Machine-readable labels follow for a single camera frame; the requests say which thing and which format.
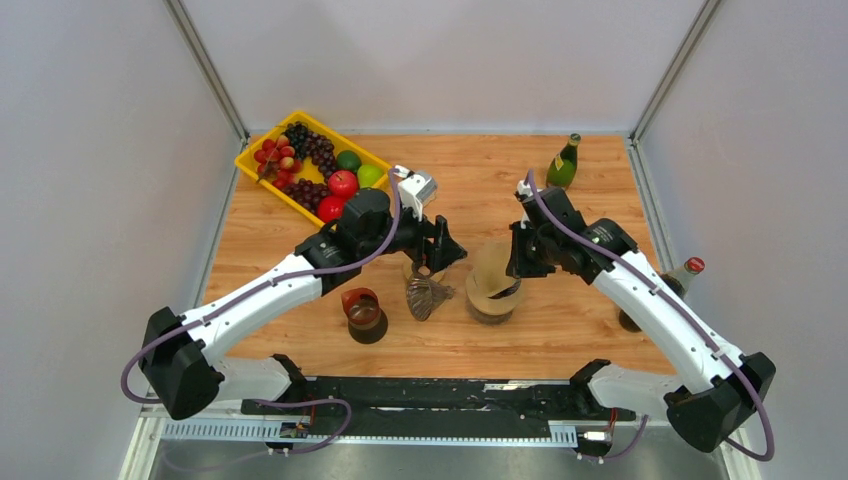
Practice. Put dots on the yellow plastic fruit tray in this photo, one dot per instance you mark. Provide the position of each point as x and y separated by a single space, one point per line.
248 165

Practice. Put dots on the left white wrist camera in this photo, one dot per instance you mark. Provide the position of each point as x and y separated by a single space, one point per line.
416 188

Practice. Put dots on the green pear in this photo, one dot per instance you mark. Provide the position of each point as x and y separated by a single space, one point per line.
368 175

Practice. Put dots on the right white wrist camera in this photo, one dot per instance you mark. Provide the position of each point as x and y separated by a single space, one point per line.
525 196

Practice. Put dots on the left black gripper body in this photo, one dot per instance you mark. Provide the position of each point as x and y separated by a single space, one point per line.
410 236

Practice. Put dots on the brown paper filter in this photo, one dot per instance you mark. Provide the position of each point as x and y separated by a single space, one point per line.
488 274

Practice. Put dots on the cola bottle red cap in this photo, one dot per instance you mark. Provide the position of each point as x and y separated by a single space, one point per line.
678 280

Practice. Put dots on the red apple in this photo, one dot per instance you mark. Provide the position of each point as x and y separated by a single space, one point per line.
343 184
330 208

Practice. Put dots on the blue ribbed dripper cone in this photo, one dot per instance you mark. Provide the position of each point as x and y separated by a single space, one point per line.
507 292

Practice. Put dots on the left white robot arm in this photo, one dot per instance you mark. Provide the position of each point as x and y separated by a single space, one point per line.
184 356

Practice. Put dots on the clear glass ribbed dripper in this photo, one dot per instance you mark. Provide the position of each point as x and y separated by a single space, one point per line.
424 296

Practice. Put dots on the glass server with wooden collar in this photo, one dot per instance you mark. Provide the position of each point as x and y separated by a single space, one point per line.
492 312

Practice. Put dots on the red glass carafe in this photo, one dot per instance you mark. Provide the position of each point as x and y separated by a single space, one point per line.
367 323

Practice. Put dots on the green lime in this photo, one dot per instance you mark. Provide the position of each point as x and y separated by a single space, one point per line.
348 160

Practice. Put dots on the green glass bottle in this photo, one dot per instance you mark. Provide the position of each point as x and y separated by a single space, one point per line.
563 167

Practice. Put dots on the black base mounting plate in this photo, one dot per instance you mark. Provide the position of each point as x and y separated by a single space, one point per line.
441 407

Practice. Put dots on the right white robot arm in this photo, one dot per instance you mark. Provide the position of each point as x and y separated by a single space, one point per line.
716 393

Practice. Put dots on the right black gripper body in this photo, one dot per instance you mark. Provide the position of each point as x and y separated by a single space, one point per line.
541 245

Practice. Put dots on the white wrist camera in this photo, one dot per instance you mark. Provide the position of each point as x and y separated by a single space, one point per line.
525 196
416 188

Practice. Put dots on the dark purple grape bunch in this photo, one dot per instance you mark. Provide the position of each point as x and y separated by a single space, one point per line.
312 146

